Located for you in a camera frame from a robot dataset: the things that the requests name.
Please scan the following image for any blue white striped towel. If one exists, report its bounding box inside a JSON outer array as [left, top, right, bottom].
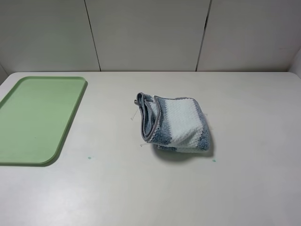
[[134, 92, 212, 153]]

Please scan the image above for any green plastic tray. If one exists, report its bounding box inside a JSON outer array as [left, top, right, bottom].
[[0, 76, 87, 166]]

